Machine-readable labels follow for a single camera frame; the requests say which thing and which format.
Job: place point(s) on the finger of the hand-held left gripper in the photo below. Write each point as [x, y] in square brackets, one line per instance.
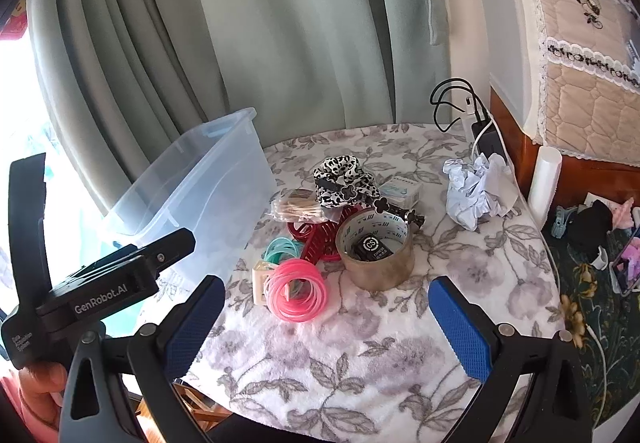
[170, 245]

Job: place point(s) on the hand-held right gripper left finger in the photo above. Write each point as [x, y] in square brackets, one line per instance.
[192, 328]

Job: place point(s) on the smartphone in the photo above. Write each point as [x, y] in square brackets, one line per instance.
[627, 263]

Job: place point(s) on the white plug adapter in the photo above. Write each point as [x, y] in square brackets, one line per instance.
[260, 283]

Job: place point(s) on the red window decoration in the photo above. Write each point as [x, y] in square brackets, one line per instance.
[12, 20]

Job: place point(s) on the floral blanket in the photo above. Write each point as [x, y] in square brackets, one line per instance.
[375, 348]

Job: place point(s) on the person's left hand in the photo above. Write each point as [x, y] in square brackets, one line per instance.
[42, 390]

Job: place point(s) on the bag of toothpicks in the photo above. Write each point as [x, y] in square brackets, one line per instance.
[297, 208]

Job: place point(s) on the black clover headband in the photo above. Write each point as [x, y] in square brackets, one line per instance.
[395, 209]

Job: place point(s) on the brown tape roll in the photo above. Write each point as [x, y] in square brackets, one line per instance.
[375, 273]

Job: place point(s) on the blue clip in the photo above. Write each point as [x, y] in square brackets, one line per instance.
[562, 220]

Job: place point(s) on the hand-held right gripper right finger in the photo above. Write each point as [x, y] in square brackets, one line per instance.
[460, 328]

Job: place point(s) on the green curtain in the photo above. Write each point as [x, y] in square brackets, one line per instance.
[250, 23]

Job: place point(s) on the black charger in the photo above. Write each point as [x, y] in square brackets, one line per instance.
[490, 138]

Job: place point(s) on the dark floral cloth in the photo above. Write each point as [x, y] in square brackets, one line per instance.
[585, 323]

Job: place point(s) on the white charger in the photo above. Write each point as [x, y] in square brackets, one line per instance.
[469, 110]

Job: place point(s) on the wooden stool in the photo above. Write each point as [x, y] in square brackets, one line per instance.
[200, 410]

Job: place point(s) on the clear plastic container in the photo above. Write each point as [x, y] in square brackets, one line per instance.
[200, 183]

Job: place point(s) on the black cloth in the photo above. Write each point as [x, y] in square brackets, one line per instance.
[590, 223]

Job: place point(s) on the white paper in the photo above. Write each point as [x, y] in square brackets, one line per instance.
[467, 193]

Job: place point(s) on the leopard print scrunchie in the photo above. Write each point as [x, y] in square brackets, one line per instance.
[345, 170]

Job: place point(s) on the red hair claw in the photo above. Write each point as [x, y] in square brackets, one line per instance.
[320, 238]

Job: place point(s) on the small white box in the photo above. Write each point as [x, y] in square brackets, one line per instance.
[400, 188]

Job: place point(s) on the wooden cabinet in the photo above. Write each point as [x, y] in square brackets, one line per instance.
[590, 178]

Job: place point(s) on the quilted lace cover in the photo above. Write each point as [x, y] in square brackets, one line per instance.
[575, 73]

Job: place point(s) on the white cylinder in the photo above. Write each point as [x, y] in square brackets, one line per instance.
[545, 183]

